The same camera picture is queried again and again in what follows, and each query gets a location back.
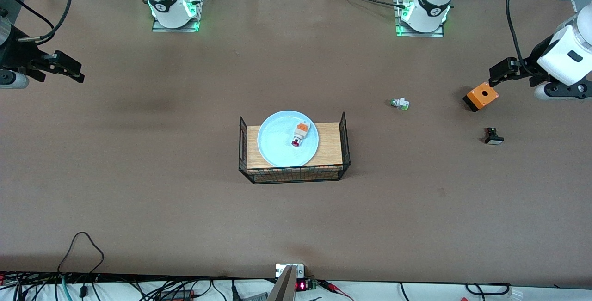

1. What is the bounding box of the light blue round plate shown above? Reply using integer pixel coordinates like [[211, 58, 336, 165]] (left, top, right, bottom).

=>
[[257, 110, 320, 168]]

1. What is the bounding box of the red push button switch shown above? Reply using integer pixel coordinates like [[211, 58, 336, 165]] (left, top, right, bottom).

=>
[[291, 121, 311, 148]]

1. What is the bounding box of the black square white button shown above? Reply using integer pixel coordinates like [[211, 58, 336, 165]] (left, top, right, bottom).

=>
[[484, 127, 505, 146]]

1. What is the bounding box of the orange button enclosure box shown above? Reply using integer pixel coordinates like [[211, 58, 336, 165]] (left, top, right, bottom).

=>
[[462, 82, 500, 113]]

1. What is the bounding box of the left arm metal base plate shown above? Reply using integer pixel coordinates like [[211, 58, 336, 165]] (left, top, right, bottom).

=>
[[394, 0, 445, 38]]

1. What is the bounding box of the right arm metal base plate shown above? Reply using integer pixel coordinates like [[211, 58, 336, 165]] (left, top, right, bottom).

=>
[[152, 0, 205, 33]]

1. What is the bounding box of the black looped thin cable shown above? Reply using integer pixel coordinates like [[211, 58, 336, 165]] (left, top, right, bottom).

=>
[[57, 232, 105, 275]]

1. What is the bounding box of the wire rack with wooden top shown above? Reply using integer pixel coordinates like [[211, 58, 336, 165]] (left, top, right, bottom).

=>
[[239, 111, 351, 184]]

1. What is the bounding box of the black flat looped cable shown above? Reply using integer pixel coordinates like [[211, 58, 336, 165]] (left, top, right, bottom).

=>
[[464, 283, 512, 296]]

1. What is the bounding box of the red wire lead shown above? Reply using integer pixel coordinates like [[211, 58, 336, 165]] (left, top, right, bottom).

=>
[[318, 280, 354, 301]]

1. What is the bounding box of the silver metal camera mount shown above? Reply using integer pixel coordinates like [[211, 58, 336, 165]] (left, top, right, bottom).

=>
[[266, 263, 306, 301]]

